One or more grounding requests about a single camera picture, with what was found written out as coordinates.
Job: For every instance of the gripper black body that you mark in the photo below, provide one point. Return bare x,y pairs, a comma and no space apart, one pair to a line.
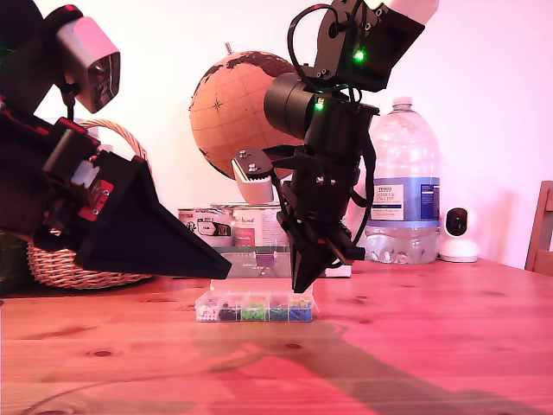
319,194

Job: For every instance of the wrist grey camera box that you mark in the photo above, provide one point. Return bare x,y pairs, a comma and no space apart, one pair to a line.
82,52
255,181

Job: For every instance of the clear plastic pin organiser box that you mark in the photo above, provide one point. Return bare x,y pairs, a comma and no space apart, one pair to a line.
259,313

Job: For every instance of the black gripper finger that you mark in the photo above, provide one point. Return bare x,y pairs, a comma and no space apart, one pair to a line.
298,268
142,225
164,267
319,263

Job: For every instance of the small white round camera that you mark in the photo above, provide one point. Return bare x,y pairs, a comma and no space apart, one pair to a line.
460,253

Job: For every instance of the printed cardboard can tray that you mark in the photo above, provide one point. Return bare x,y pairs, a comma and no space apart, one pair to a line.
242,259

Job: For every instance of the cork globe on metal stand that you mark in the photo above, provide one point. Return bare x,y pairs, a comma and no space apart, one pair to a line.
224,121

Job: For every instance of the wooden chair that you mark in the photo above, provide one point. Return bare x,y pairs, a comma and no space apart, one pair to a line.
540,259

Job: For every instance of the white can with pink label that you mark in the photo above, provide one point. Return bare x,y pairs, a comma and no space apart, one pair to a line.
259,225

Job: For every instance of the large clear water bottle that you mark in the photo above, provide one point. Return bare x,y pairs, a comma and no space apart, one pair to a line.
406,164

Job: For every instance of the white can with black graphic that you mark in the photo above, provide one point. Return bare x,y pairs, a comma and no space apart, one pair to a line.
211,220

